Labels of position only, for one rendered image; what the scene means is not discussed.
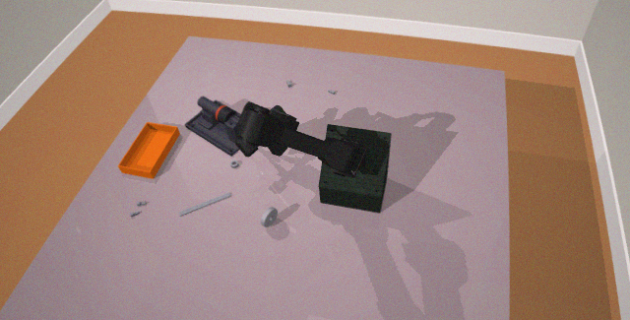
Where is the grey flat bar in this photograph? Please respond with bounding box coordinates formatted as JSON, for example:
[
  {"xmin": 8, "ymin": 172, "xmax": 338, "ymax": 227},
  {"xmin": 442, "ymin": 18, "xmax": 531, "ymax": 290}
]
[{"xmin": 178, "ymin": 193, "xmax": 231, "ymax": 217}]

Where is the orange rectangular tray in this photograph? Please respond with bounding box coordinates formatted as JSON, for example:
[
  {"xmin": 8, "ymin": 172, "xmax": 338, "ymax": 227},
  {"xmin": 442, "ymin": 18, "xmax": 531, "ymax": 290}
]
[{"xmin": 118, "ymin": 122, "xmax": 180, "ymax": 179}]

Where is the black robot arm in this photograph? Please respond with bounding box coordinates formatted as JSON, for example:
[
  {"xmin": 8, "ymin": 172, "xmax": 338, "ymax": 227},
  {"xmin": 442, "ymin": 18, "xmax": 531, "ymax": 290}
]
[{"xmin": 237, "ymin": 101, "xmax": 367, "ymax": 178}]

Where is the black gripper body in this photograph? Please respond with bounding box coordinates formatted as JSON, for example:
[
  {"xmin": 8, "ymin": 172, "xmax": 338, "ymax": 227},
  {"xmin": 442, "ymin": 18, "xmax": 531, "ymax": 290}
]
[{"xmin": 234, "ymin": 105, "xmax": 285, "ymax": 157}]

